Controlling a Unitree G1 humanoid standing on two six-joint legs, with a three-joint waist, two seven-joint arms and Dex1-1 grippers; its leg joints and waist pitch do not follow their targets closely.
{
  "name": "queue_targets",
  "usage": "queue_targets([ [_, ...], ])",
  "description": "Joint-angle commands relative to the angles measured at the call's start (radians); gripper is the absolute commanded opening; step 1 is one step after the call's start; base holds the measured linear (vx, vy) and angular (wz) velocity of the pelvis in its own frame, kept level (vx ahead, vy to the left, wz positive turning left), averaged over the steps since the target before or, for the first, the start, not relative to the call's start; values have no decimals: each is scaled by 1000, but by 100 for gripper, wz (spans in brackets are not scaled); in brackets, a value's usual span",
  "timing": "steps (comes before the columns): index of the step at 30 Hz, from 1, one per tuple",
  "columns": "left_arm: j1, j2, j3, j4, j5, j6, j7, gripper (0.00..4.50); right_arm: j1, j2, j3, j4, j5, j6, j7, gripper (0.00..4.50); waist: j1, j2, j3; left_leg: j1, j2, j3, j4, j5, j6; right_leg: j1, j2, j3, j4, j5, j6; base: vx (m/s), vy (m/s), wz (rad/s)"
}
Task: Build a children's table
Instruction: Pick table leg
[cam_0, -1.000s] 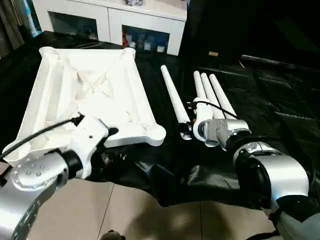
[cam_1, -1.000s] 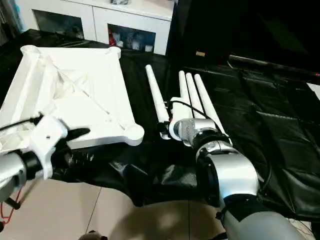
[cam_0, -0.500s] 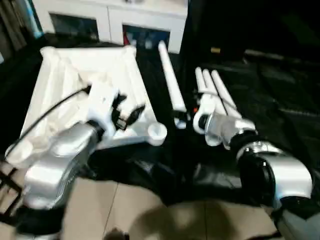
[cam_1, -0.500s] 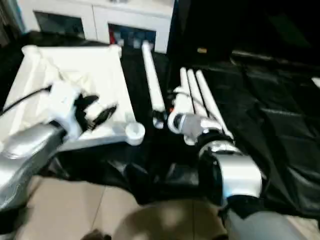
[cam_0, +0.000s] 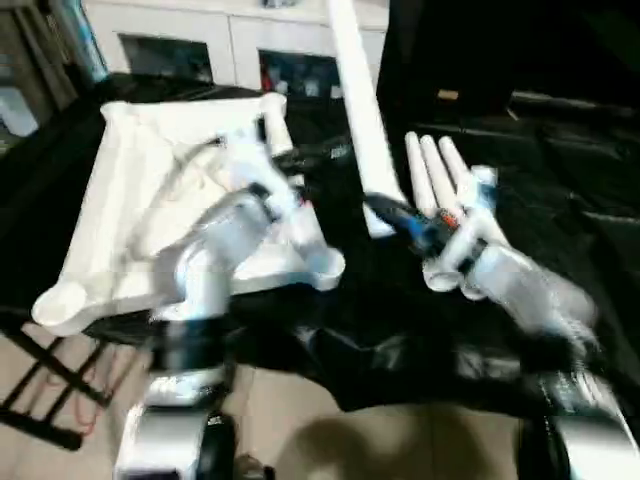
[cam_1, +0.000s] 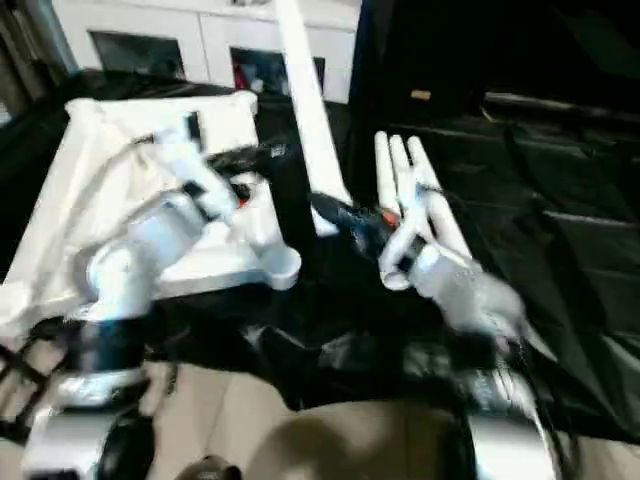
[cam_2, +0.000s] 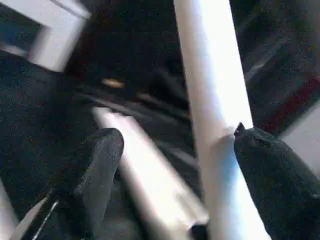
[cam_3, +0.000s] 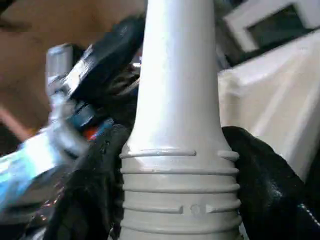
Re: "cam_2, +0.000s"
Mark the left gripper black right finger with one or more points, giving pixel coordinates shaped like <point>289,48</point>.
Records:
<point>282,195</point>

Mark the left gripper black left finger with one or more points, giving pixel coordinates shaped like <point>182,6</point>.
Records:
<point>100,175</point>

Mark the white plastic table leg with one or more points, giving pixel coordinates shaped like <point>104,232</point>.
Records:
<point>215,87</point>
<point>150,170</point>

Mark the black work mat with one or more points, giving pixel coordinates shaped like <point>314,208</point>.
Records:
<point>37,112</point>

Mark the black cabinet with yellow label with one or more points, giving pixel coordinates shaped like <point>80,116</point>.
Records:
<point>125,37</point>

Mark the white cabinet with glass doors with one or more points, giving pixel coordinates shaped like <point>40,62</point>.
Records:
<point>62,32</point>

